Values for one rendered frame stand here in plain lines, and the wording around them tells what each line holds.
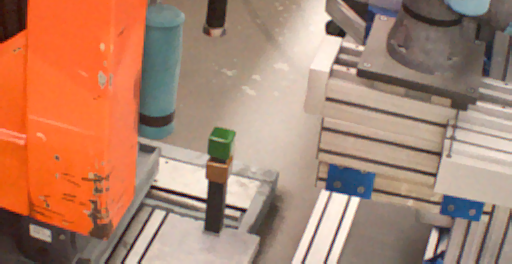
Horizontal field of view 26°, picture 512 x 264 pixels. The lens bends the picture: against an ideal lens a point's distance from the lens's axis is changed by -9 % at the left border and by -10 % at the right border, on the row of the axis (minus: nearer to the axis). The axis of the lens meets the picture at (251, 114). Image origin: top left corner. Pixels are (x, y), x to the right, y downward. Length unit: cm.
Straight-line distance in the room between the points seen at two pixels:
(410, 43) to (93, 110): 54
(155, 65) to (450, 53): 59
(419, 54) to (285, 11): 200
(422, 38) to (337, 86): 19
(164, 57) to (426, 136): 53
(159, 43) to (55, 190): 42
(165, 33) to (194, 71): 133
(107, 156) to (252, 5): 213
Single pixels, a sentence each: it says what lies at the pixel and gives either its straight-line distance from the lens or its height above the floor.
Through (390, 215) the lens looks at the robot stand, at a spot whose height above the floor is 21.
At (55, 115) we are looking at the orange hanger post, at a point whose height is 75.
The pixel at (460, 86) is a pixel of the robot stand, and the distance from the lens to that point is 198.
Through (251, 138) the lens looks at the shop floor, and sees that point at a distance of 326.
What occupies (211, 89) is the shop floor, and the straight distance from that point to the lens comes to 346.
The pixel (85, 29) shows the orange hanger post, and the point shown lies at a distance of 179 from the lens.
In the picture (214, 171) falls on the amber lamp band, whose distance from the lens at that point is 206.
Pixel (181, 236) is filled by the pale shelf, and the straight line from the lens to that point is 214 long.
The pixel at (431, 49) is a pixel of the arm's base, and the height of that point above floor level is 86.
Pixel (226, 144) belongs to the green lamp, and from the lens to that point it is 203.
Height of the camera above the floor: 176
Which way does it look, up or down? 31 degrees down
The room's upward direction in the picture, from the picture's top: 7 degrees clockwise
